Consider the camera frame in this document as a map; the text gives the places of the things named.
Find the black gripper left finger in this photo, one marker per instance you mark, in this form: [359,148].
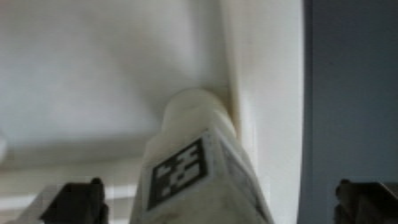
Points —
[67,204]

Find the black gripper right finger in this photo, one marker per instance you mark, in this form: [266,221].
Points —
[366,203]

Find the white leg with tag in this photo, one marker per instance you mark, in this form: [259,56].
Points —
[197,186]

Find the white square tabletop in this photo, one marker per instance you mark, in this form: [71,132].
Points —
[99,56]

